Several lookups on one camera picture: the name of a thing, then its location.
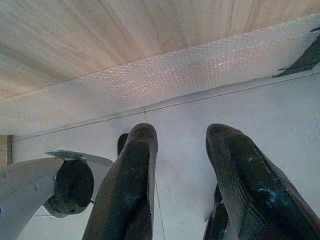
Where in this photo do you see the bubble wrap strip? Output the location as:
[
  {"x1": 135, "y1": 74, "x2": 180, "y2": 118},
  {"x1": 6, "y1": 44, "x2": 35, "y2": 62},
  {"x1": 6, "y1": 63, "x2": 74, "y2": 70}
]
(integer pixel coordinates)
[{"x1": 0, "y1": 13, "x2": 320, "y2": 137}]

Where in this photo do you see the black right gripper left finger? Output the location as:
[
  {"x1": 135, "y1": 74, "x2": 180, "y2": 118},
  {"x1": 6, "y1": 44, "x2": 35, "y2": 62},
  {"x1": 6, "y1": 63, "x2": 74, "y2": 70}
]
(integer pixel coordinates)
[{"x1": 82, "y1": 122, "x2": 159, "y2": 240}]

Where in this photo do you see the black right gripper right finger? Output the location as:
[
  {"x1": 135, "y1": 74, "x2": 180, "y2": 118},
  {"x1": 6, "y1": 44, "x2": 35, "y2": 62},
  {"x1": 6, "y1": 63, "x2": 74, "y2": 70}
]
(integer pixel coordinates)
[{"x1": 205, "y1": 123, "x2": 320, "y2": 240}]

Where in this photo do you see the wooden cabinet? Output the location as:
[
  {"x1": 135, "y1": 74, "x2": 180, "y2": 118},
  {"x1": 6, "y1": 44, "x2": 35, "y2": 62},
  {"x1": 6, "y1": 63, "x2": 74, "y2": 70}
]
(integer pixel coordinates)
[{"x1": 0, "y1": 0, "x2": 320, "y2": 101}]

